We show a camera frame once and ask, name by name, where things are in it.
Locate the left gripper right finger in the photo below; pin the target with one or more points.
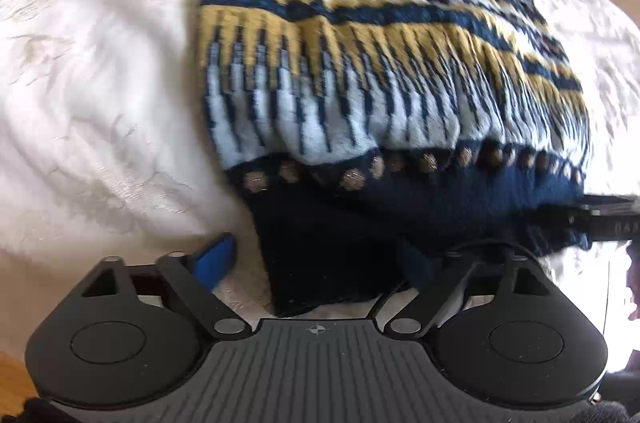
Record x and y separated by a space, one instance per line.
440 282

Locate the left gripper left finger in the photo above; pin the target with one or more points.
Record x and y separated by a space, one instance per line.
192 279

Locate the navy yellow patterned knit sweater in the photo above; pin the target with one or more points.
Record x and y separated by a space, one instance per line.
357 129

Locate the person's right hand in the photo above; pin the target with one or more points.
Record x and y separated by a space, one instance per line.
633 277

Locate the white embroidered bedspread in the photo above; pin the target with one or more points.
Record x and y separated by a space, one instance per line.
104 152

